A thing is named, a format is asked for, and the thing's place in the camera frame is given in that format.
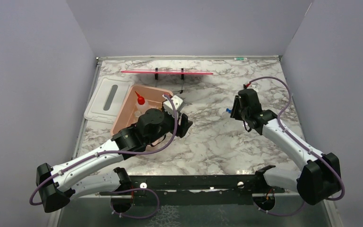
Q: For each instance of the black base frame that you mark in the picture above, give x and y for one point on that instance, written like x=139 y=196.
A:
x=185 y=190

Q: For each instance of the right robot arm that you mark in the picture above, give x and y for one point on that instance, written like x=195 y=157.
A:
x=318 y=177

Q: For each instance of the wash bottle red cap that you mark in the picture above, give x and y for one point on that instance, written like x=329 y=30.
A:
x=141 y=104

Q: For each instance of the pink plastic bin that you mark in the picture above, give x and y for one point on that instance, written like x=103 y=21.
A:
x=126 y=116

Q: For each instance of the white bin lid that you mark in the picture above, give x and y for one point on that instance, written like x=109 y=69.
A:
x=107 y=99

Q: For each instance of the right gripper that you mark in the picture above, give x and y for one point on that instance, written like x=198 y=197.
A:
x=234 y=113

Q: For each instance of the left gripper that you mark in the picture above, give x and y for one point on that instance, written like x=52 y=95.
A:
x=185 y=124

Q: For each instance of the black wire stand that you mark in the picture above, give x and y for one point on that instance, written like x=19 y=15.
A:
x=171 y=80

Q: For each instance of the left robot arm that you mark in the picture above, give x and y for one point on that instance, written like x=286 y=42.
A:
x=58 y=185

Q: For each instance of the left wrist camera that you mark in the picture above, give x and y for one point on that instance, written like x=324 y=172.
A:
x=172 y=104

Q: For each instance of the small glass jar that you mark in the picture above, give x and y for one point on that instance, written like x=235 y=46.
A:
x=137 y=114

